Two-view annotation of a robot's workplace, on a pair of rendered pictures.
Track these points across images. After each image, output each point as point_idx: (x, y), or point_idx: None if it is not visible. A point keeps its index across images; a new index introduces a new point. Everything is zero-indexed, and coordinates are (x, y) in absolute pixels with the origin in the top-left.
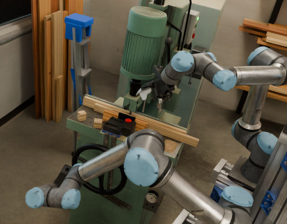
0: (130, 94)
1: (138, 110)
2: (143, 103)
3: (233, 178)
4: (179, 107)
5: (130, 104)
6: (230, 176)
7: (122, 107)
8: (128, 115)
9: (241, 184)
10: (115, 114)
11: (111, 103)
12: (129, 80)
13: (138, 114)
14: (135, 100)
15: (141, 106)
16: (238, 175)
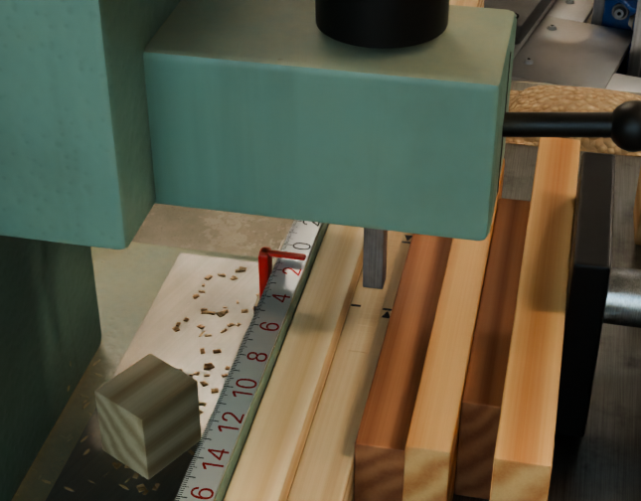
0: (437, 26)
1: (6, 356)
2: (8, 242)
3: (532, 19)
4: None
5: (506, 104)
6: (526, 20)
7: (271, 351)
8: (583, 194)
9: (544, 10)
10: (553, 350)
11: (219, 463)
12: (107, 3)
13: (334, 232)
14: (514, 20)
15: (9, 289)
16: (502, 0)
